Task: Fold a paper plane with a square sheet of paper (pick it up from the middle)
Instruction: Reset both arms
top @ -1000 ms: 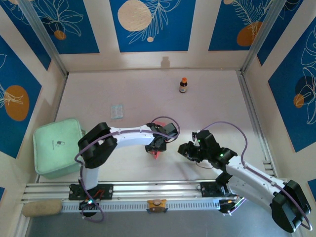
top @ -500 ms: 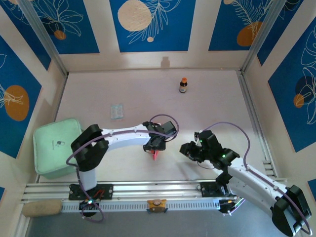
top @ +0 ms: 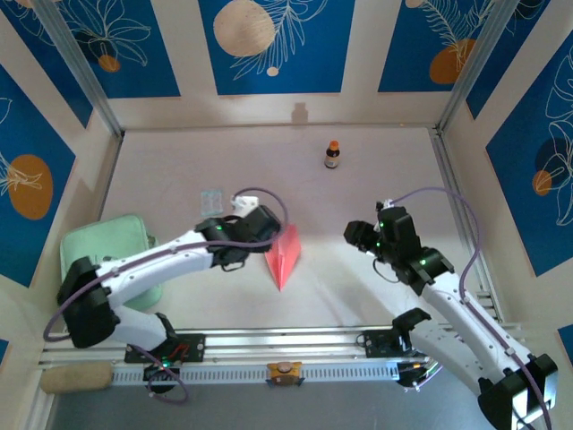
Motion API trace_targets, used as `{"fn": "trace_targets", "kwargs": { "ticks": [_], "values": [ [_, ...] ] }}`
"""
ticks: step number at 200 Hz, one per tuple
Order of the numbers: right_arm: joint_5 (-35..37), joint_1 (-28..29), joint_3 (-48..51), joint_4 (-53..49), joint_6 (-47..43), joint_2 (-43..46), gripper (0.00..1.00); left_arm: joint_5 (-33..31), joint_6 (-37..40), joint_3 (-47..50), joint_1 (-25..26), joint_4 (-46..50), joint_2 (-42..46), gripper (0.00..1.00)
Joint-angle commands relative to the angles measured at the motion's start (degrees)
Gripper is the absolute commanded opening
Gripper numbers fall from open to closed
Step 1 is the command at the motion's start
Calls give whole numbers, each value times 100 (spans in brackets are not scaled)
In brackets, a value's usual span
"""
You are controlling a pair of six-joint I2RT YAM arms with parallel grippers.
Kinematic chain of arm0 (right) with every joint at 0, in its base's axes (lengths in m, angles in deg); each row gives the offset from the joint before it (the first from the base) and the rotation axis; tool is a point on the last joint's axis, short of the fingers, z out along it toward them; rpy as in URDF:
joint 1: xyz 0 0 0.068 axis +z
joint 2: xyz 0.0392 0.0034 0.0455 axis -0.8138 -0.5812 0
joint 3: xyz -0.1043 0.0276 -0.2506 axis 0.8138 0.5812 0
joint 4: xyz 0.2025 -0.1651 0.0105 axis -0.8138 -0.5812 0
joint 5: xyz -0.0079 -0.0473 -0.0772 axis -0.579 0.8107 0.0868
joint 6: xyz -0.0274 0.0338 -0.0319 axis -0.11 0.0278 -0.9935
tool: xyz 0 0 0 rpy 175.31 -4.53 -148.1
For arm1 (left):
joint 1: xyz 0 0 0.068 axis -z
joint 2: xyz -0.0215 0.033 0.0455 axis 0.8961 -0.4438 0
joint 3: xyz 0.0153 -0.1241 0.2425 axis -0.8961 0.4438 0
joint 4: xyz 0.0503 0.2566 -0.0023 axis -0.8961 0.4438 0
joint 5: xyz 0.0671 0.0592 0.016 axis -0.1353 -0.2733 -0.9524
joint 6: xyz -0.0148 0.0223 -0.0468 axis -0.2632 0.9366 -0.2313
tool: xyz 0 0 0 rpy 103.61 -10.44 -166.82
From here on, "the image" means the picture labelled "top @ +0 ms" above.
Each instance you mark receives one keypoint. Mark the aluminium side rail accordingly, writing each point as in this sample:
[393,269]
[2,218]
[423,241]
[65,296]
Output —
[452,179]

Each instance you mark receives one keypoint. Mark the yellow clamp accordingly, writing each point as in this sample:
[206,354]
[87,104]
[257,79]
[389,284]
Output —
[284,372]

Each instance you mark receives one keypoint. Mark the aluminium corner post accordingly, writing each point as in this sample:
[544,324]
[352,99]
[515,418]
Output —
[76,62]
[474,62]

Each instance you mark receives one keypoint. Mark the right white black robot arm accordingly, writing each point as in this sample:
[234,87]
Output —
[474,340]

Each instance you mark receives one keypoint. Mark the pink paper sheet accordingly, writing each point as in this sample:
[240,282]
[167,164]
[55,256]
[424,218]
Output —
[284,260]

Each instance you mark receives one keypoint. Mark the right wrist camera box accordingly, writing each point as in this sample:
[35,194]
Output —
[385,205]

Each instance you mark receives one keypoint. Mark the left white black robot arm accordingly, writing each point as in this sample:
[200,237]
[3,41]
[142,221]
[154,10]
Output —
[147,273]

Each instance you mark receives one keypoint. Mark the beige foam block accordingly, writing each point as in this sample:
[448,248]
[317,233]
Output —
[76,378]

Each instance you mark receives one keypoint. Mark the brown bottle orange cap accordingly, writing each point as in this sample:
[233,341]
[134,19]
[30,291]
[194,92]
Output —
[333,157]

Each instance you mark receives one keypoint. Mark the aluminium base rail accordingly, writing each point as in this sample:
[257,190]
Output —
[291,340]

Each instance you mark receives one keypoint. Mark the mint green case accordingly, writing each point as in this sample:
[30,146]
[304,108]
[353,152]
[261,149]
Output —
[103,237]

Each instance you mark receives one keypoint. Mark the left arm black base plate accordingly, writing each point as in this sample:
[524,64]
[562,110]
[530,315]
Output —
[192,347]

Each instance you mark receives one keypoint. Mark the clear plastic packet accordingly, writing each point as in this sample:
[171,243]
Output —
[212,203]

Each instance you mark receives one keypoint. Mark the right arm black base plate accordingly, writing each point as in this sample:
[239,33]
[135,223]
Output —
[378,342]

